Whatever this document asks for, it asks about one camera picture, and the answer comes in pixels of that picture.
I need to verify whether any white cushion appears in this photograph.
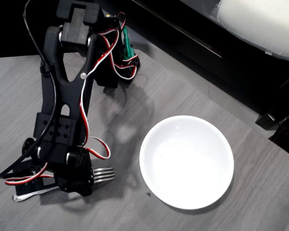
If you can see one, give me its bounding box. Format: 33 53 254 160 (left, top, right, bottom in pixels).
216 0 289 64

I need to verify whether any dark furniture frame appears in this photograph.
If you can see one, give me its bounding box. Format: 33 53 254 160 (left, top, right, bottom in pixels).
131 0 289 116

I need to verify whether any black box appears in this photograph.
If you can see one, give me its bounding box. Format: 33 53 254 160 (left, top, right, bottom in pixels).
254 107 289 132

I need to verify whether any long red white servo cable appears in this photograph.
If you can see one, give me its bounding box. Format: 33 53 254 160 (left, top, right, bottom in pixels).
78 27 120 159

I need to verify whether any white round plate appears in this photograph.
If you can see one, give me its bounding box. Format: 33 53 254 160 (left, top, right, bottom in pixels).
139 115 235 210

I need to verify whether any green circuit board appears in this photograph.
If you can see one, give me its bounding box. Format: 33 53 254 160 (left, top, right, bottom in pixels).
120 26 135 61

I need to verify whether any black round knob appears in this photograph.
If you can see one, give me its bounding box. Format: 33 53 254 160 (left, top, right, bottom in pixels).
21 137 36 155

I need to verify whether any black bulky object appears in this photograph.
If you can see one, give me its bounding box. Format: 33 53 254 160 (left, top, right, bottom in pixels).
267 126 289 160

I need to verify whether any looped red white servo cable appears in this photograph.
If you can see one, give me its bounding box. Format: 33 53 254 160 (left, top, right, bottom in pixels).
103 11 138 80

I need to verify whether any metal fork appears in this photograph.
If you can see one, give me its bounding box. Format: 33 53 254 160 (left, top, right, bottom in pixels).
12 167 116 202

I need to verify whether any black cable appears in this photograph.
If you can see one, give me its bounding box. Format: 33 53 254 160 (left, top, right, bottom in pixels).
0 0 57 180

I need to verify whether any short red white servo cable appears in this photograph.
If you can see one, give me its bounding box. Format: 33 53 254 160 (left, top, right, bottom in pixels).
4 162 55 186

